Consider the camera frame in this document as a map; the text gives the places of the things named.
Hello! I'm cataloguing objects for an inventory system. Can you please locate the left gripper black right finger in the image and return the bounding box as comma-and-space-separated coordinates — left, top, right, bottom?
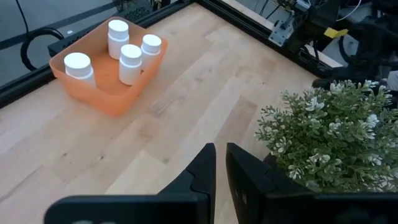
226, 142, 398, 224

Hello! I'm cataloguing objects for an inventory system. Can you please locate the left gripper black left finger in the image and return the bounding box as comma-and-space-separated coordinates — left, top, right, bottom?
43, 142, 217, 224

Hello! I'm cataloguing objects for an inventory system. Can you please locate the white pill bottle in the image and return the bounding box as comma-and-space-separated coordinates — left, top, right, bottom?
63, 52, 96, 88
107, 19, 130, 60
118, 44, 143, 86
140, 34, 162, 71

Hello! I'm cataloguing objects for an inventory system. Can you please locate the artificial green plant black pot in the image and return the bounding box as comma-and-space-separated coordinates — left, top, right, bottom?
254, 79, 398, 194

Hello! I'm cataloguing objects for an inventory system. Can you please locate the yellow tape piece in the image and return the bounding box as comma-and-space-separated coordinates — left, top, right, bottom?
323, 27, 349, 39

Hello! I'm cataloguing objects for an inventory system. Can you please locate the grey metal bracket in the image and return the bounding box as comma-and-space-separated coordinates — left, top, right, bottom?
267, 19, 295, 47

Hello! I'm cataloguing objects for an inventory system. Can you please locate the black aluminium table frame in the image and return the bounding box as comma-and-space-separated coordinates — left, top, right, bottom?
0, 0, 343, 110

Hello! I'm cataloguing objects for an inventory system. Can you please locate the black coiled cable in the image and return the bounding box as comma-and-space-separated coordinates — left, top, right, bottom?
20, 27, 65, 72

